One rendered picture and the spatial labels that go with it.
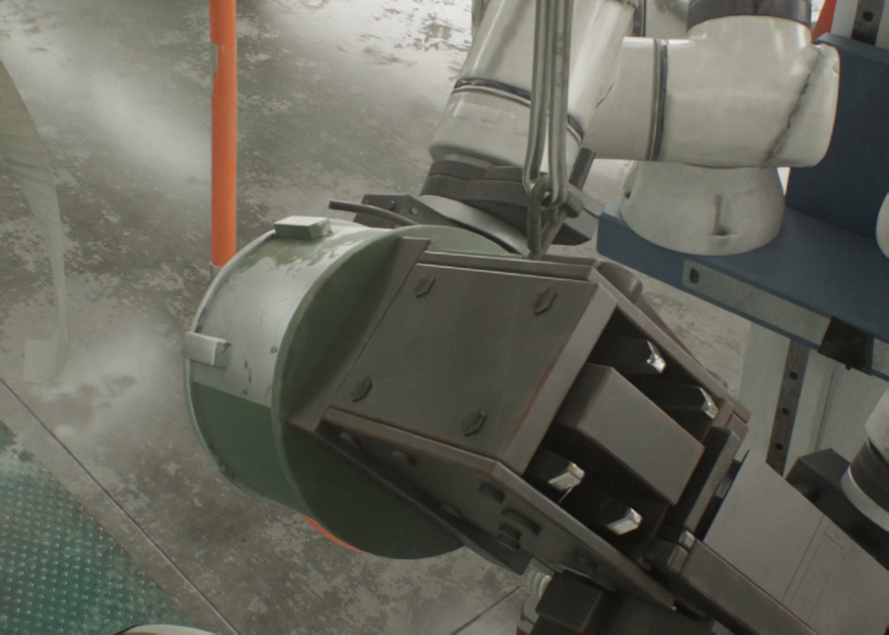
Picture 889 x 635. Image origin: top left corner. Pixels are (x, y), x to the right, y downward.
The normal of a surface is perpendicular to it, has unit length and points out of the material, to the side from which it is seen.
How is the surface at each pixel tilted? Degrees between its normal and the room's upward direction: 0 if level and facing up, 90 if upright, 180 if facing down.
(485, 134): 41
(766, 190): 71
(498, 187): 51
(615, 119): 80
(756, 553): 65
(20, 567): 0
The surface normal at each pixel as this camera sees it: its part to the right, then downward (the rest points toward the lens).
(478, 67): -0.67, -0.38
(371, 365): -0.67, -0.55
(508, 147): 0.07, -0.13
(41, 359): -0.80, -0.12
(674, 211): -0.50, 0.16
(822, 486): -0.67, 0.04
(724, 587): 0.54, 0.08
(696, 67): -0.07, -0.38
